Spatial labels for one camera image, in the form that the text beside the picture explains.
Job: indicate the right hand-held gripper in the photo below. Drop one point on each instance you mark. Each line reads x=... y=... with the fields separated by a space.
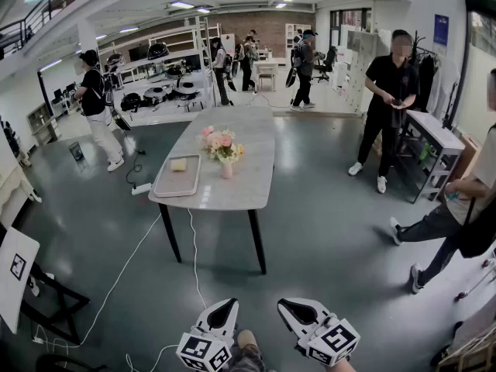
x=333 y=341

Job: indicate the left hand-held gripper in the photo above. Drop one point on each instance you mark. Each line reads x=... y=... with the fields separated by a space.
x=203 y=353

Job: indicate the pink ceramic vase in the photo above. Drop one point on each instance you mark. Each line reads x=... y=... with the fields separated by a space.
x=227 y=171

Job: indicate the bunch of pink artificial flowers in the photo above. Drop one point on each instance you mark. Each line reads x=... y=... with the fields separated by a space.
x=224 y=142

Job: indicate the person's right forearm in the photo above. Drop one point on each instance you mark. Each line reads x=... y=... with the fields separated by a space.
x=343 y=366

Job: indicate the person's tan shoe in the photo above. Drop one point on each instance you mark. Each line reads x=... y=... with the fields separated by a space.
x=246 y=339

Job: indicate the person's camouflage trouser leg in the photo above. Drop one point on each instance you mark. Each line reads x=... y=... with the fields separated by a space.
x=248 y=359

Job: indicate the white rectangular tray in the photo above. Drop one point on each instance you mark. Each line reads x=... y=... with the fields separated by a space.
x=176 y=184

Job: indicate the white power strip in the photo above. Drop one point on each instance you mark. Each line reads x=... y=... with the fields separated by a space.
x=141 y=189

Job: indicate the yellow sponge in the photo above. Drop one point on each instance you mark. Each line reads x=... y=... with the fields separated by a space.
x=178 y=165

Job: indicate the grey marble table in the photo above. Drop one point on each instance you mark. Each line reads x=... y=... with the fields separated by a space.
x=232 y=122

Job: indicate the black wastebasket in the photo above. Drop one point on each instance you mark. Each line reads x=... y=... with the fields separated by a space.
x=76 y=151

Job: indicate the white dressing table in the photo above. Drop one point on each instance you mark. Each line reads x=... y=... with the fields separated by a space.
x=15 y=192

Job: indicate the white chair grey seat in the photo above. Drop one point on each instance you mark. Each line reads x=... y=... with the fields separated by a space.
x=266 y=80

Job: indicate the white locker cabinet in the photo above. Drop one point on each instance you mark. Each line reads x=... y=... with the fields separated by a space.
x=354 y=72

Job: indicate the small white table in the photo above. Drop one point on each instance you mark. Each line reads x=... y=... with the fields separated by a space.
x=265 y=65

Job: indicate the black office chair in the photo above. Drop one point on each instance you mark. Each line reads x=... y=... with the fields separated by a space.
x=329 y=62

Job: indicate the low white glass-door cabinet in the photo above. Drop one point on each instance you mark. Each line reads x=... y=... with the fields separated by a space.
x=44 y=124

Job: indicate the white shelving rack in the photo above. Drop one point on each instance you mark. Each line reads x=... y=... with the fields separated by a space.
x=162 y=61

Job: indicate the black coat rack with clothes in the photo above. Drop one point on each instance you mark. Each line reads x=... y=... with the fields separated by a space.
x=426 y=80

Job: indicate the group of black round machines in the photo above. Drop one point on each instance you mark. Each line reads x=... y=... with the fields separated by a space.
x=157 y=50

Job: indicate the tall white open cabinet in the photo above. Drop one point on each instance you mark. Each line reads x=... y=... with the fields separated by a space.
x=298 y=35

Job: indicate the black balcony railing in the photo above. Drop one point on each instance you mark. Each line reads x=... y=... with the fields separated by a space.
x=23 y=23

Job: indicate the white side table black frame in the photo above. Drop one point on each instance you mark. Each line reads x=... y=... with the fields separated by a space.
x=15 y=269

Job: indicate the white desk dark frame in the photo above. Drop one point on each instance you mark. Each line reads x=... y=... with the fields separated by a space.
x=434 y=130

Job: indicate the blue wall poster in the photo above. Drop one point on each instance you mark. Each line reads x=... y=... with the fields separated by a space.
x=441 y=29

